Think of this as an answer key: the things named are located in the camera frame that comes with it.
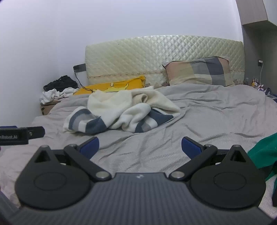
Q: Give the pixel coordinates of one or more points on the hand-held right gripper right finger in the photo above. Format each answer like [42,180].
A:
[190,148]

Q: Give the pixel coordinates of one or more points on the cardboard box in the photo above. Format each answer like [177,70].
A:
[46,108]

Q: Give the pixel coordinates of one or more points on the white cloth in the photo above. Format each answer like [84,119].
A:
[54,95]

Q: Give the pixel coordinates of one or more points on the grey wardrobe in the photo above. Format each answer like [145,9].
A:
[257,26]

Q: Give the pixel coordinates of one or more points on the plaid pillow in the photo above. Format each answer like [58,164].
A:
[199,71]

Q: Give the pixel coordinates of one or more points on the black cloth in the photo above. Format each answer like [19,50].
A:
[59,83]

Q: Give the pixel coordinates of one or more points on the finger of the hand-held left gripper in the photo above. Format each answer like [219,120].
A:
[36,132]

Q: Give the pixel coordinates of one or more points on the small toiletry bottles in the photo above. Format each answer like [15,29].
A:
[255,83]

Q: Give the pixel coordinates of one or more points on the green cloth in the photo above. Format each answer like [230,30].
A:
[264,153]

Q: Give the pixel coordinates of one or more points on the cream quilted headboard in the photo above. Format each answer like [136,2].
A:
[138,58]

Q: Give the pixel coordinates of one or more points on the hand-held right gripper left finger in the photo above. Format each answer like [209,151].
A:
[90,148]

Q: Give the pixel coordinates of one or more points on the cream sweater with blue stripes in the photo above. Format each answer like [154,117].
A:
[121,106]

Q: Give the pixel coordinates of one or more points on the grey bed sheet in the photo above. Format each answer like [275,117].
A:
[212,112]

